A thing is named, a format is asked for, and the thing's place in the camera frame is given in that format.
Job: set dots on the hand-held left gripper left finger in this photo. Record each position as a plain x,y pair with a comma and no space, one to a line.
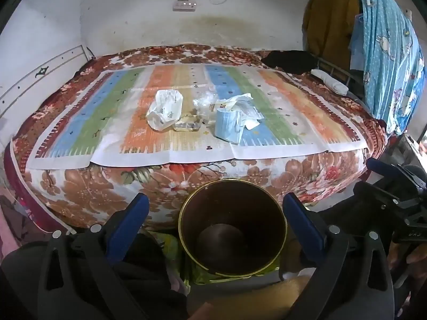
128,230

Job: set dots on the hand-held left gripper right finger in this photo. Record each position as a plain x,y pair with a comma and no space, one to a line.
303,230

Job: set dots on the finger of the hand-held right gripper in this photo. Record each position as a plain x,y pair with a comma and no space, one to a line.
383,167
377,196

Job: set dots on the brown gold-rimmed bin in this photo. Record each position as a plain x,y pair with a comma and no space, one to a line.
233,213

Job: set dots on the clear blister tray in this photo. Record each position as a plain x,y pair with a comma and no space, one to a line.
186,126

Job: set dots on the white plastic bag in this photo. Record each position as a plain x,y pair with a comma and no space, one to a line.
163,110

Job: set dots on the blue face mask pack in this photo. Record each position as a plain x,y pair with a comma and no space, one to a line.
228,126

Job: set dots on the white paper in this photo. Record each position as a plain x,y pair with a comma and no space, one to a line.
250,113

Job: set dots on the clear plastic wrap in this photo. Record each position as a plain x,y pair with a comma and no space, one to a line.
205,101

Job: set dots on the black trousers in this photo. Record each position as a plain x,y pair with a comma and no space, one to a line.
143,273

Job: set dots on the striped colourful mat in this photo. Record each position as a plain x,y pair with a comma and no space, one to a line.
100,113

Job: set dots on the blue printed cloth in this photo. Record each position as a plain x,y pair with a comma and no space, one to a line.
383,40

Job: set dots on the black cloth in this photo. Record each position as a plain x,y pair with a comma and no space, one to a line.
290,60

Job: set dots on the mustard hanging garment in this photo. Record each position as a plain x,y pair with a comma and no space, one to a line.
330,16

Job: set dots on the white bed headboard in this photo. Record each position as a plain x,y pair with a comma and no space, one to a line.
30,83

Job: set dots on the white power strip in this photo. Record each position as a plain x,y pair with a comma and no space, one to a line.
183,5

